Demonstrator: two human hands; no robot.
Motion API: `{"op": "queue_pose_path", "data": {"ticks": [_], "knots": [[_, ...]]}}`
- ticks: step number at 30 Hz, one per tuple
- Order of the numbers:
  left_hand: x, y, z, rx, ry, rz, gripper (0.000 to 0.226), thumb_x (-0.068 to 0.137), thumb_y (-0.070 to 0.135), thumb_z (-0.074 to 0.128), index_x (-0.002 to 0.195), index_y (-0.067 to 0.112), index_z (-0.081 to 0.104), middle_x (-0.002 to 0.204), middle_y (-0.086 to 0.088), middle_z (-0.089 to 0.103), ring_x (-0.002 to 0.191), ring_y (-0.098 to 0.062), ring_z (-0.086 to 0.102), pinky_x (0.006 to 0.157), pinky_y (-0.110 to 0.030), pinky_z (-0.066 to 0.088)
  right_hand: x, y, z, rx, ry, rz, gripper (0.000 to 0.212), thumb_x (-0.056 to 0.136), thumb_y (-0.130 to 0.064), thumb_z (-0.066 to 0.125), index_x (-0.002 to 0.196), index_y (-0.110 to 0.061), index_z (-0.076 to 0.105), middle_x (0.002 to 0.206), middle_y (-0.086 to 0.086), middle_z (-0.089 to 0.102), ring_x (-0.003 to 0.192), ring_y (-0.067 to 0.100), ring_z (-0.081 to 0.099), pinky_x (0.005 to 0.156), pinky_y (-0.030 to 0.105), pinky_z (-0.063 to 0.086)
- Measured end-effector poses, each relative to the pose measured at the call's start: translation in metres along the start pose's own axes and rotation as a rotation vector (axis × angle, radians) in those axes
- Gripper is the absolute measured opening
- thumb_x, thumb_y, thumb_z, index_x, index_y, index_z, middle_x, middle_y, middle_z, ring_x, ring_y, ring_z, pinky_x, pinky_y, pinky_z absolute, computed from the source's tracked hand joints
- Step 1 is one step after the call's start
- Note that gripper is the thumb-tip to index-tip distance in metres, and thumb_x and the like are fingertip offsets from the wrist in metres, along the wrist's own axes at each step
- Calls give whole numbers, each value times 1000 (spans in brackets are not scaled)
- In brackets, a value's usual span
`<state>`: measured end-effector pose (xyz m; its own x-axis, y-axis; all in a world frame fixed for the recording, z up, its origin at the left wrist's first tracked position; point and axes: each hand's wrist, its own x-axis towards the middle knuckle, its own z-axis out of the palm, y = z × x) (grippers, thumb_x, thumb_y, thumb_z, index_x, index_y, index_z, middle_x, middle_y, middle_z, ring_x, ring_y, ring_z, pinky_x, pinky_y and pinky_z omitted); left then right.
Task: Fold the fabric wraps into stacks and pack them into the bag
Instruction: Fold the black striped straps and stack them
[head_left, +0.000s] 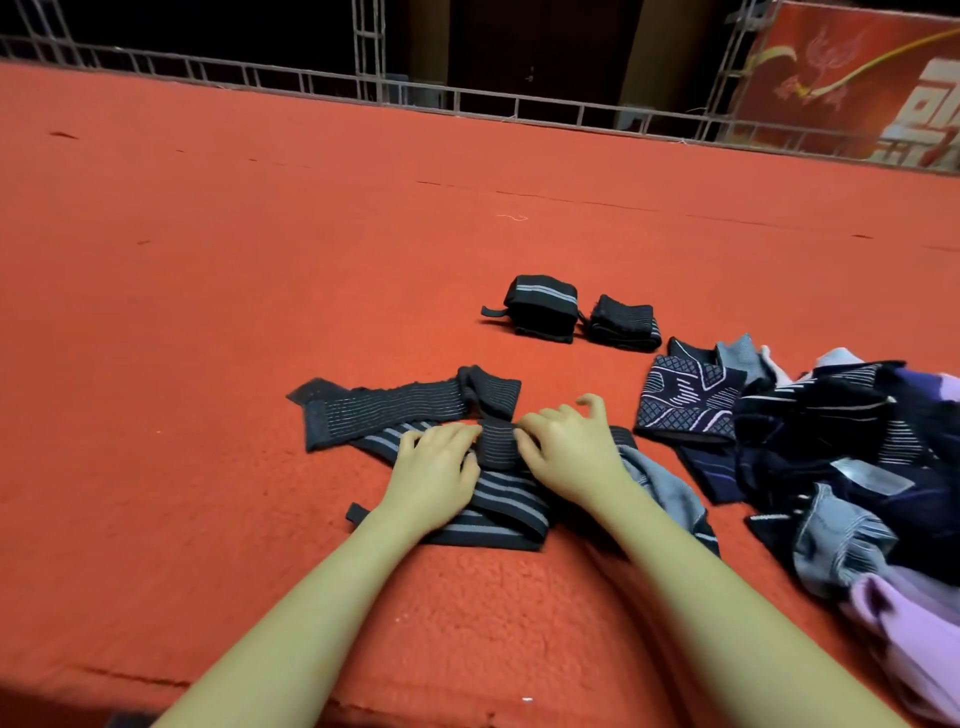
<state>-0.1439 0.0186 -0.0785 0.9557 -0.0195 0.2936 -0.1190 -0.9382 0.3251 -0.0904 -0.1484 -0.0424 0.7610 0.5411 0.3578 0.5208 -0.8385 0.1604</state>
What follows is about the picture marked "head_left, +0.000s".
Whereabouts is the person's left hand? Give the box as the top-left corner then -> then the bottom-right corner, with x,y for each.
375,420 -> 485,539

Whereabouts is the person's right hand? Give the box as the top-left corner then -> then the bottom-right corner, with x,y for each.
513,394 -> 632,512

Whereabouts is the pile of black striped bands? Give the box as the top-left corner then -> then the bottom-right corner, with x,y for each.
288,375 -> 470,455

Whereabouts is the person's left forearm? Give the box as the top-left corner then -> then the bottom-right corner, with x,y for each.
157,510 -> 437,728

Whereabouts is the person's right forearm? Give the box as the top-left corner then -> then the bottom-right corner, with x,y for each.
600,487 -> 902,728

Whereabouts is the heap of dark patterned socks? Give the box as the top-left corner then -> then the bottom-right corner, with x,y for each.
607,333 -> 960,728

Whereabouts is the dark brown door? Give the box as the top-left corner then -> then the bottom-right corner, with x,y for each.
450,0 -> 639,99

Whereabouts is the grey metal truss tower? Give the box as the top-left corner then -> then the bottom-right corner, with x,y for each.
352,0 -> 395,99
705,0 -> 770,140

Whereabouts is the red banner with white print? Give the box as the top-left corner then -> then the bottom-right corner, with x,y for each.
735,0 -> 960,164

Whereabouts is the grey metal railing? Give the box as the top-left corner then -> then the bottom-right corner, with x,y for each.
0,33 -> 960,167

